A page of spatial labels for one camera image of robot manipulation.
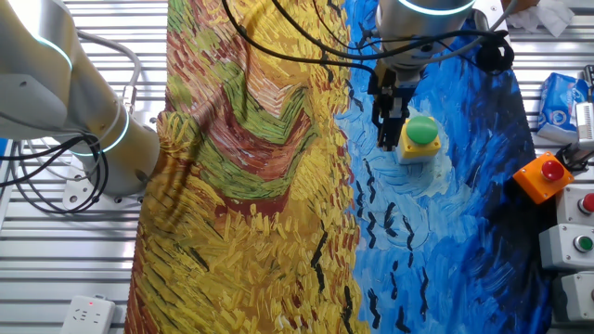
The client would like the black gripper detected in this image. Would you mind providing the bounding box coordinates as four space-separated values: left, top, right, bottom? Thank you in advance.
368 62 421 152

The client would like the yellow box green push button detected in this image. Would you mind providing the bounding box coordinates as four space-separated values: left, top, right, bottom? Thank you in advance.
396 115 443 166

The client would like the orange box red button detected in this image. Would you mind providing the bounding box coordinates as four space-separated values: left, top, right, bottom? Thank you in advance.
512 151 575 205

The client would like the grey box red button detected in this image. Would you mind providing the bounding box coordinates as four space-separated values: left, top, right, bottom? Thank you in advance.
555 185 594 227
551 272 594 323

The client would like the grey box green button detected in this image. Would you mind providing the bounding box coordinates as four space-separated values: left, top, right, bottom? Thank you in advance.
538 224 594 272

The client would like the Van Gogh print cloth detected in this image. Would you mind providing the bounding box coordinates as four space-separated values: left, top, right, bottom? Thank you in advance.
123 0 556 334

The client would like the blue tissue pack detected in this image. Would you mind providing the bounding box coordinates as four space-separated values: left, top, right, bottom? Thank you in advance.
536 72 591 144

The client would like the white crumpled tissue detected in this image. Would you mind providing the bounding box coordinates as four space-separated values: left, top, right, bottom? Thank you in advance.
507 0 576 38

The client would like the white power strip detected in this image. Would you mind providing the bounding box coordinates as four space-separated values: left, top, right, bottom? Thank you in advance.
59 294 116 334

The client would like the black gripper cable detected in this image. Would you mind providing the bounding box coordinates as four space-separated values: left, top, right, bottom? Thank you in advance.
271 0 497 61
221 0 380 83

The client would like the black coiled cable bundle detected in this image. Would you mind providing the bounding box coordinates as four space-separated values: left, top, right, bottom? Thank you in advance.
476 31 515 74

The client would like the silver sensor on black mount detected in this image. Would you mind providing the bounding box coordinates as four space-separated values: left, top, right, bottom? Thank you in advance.
555 138 594 173

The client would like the grey cable with metal connector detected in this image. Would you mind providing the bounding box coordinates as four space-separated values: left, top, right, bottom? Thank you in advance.
76 30 143 115

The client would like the black base cable bundle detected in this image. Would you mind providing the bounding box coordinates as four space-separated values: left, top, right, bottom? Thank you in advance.
0 133 110 215

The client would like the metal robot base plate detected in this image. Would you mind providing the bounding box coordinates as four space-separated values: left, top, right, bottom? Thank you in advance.
61 155 146 211

